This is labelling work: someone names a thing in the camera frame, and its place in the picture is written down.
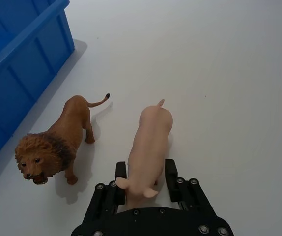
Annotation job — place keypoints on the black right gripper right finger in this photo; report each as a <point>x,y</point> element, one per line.
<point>187,194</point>

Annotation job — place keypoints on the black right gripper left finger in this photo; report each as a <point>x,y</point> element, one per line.
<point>106,196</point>

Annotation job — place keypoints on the pink toy pig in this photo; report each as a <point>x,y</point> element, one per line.
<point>148,150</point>

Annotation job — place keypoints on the brown toy lion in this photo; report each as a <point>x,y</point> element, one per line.
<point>55,145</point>

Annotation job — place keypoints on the blue plastic bin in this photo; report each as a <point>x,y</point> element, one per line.
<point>18,71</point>

